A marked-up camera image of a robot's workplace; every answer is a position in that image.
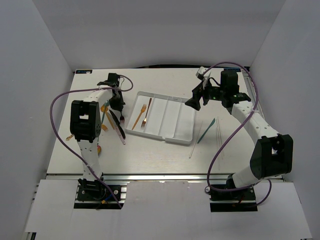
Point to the black knife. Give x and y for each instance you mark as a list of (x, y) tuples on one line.
[(117, 123)]

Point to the gold metal spoon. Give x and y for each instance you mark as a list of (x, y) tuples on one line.
[(69, 137)]

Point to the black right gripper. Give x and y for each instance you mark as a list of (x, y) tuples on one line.
[(198, 92)]

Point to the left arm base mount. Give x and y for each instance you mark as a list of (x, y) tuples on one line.
[(93, 195)]

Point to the orange plastic fork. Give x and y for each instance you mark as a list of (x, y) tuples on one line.
[(140, 114), (104, 128)]

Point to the white chopstick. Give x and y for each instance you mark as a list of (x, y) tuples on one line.
[(195, 141)]

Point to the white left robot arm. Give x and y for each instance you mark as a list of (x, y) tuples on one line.
[(86, 126)]

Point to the rose gold metal fork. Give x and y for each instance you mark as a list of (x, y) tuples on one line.
[(146, 115)]

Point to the orange plastic spoon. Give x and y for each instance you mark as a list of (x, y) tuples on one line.
[(108, 117)]

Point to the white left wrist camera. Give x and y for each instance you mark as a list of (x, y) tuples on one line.
[(113, 80)]

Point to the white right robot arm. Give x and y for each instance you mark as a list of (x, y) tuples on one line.
[(273, 152)]

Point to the teal plastic spoon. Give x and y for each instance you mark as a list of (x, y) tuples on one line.
[(104, 107)]

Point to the aluminium table rail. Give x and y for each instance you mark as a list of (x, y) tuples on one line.
[(134, 177)]

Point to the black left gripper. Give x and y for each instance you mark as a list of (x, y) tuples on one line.
[(118, 105)]

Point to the teal plastic knife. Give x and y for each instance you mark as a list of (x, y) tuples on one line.
[(207, 129)]

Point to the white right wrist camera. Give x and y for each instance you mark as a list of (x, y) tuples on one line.
[(203, 74)]

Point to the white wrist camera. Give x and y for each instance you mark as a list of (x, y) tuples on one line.
[(203, 74), (113, 80)]

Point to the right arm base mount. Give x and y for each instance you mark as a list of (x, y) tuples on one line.
[(243, 200)]

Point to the white divided cutlery tray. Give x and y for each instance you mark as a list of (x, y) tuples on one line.
[(168, 119)]

